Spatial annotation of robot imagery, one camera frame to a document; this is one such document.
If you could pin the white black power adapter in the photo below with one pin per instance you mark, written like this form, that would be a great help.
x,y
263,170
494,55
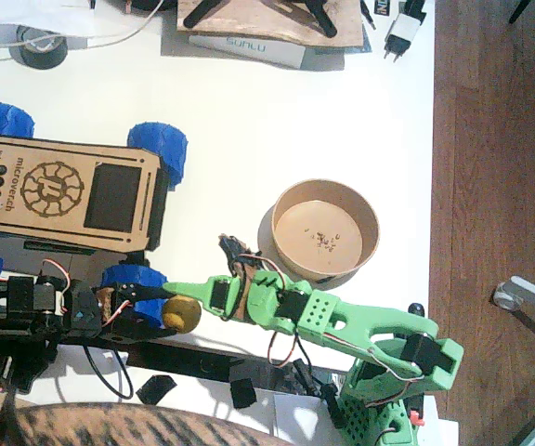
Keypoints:
x,y
404,28

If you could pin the black plug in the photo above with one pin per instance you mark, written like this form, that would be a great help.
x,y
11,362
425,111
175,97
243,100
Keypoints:
x,y
416,7

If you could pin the wooden rover body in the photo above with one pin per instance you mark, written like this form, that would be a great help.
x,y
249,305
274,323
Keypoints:
x,y
114,200

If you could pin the black table clamp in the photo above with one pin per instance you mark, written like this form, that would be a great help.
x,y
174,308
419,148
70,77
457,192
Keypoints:
x,y
332,404

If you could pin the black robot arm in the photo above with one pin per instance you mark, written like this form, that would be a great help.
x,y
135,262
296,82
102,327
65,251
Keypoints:
x,y
21,302

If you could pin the black tape roll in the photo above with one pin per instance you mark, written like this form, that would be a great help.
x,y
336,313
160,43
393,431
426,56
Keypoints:
x,y
47,58

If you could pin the black chair leg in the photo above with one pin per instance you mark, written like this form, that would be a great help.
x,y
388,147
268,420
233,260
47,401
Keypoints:
x,y
518,11

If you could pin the brown paper bowl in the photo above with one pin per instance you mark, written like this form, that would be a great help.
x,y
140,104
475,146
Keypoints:
x,y
318,232

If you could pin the black tripod stand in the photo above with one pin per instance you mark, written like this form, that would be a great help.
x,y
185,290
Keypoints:
x,y
328,23

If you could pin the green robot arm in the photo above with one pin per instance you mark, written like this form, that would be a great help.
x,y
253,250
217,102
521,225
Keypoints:
x,y
369,320

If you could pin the black printed sticker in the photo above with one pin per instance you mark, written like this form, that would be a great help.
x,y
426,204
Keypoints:
x,y
382,7

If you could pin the striped brown fabric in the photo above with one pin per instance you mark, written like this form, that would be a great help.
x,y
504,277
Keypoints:
x,y
109,427

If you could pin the brown wooden board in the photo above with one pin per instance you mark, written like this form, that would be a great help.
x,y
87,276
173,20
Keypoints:
x,y
258,23

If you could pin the yellow lemon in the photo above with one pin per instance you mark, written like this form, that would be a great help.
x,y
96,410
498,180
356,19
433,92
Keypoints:
x,y
181,315

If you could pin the white SUNLU box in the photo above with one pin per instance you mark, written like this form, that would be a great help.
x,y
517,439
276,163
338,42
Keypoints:
x,y
267,51

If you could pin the crumpled dark tape piece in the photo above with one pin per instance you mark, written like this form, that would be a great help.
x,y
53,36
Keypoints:
x,y
243,394

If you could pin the black metal rail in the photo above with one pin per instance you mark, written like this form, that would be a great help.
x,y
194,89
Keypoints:
x,y
179,358

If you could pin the black tape piece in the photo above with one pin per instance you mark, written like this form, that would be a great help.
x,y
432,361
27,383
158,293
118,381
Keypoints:
x,y
156,389

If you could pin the black pen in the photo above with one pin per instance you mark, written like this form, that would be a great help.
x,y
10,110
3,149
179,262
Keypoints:
x,y
367,16

